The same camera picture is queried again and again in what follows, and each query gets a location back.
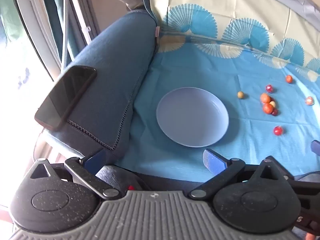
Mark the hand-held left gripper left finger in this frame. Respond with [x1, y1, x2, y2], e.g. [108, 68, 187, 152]
[29, 148, 120, 200]

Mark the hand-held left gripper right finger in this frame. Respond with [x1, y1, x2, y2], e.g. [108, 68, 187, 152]
[188, 149, 294, 200]

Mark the pale blue round plate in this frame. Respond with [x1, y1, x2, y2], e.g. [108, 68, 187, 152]
[156, 87, 229, 148]

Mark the black smartphone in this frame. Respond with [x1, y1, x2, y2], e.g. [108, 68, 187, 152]
[34, 65, 97, 131]

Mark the blue-grey sofa armrest cover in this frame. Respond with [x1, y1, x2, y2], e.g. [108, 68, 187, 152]
[34, 10, 160, 160]

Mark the blue fan-print bed sheet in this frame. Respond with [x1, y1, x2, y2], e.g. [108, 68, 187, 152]
[117, 0, 320, 180]

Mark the white metal pole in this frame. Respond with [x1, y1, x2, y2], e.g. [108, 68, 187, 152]
[61, 0, 70, 67]

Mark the sliding window frame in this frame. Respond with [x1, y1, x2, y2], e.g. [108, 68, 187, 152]
[10, 0, 103, 80]

